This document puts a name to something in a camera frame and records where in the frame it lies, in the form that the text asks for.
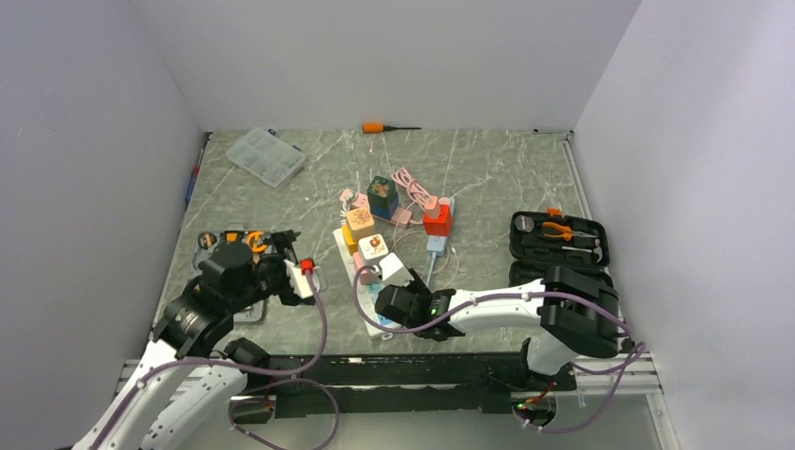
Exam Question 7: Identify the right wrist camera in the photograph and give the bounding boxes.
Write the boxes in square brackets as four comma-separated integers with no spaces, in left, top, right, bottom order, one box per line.
[378,252,414,287]

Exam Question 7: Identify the pink cube socket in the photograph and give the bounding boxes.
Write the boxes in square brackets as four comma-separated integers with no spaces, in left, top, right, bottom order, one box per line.
[352,251,382,287]

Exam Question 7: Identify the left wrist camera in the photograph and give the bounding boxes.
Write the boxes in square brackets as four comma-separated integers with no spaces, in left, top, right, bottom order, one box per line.
[284,258,317,305]

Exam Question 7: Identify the yellow cube socket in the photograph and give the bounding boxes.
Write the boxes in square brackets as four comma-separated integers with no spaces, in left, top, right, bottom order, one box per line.
[341,225,358,256]

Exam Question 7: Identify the pink cable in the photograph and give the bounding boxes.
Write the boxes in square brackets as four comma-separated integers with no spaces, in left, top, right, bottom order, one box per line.
[389,167,436,210]

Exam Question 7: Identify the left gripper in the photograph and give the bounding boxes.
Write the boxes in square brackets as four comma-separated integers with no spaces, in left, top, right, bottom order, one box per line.
[229,230,301,312]

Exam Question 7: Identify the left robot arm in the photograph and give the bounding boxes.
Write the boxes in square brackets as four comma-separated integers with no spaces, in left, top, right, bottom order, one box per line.
[75,230,318,449]

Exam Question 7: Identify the light blue power strip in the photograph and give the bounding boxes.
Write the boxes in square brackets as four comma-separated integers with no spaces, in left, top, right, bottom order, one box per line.
[426,197,456,257]

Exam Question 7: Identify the red cube socket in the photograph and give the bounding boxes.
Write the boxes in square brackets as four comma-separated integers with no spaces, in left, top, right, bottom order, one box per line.
[422,203,454,237]

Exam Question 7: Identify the orange handled screwdriver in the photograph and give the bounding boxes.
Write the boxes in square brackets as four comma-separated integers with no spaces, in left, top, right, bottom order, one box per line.
[361,123,421,134]

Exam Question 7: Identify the beige cube socket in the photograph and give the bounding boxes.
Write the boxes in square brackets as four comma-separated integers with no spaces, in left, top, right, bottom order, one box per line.
[345,208,376,242]

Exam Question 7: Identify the black tool case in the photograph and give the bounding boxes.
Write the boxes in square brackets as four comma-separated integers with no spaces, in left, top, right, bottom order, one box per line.
[508,208,614,287]

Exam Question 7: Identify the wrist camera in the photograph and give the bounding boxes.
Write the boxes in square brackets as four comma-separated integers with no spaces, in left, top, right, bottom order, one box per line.
[284,258,317,305]
[378,252,414,287]

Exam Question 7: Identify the white power strip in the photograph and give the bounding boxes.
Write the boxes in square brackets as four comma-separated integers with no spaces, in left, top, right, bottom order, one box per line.
[333,227,399,340]

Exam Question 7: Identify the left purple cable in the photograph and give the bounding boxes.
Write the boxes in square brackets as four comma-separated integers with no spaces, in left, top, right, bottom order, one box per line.
[86,266,341,450]

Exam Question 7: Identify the thin pink wire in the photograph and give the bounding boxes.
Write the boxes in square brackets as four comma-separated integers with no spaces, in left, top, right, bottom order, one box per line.
[388,230,461,292]

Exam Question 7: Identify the grey tool tray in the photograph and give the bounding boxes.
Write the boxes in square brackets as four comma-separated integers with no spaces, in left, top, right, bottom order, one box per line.
[189,223,275,324]

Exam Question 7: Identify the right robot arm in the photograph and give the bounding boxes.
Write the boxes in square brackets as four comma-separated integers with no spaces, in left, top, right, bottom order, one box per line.
[374,266,624,389]

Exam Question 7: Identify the green cube socket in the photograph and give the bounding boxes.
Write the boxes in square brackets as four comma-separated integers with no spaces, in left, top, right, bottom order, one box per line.
[366,175,398,214]

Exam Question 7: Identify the blue cube socket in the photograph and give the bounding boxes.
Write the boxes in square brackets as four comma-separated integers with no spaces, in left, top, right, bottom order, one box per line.
[369,202,398,221]

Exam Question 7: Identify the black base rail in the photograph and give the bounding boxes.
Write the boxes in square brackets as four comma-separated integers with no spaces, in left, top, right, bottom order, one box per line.
[235,352,577,424]

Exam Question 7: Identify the clear plastic screw box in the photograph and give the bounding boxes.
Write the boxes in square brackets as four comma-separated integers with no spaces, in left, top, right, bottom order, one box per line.
[225,127,306,188]

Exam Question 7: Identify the white cube socket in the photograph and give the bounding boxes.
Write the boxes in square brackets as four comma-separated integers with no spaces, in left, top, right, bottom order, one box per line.
[358,233,390,264]

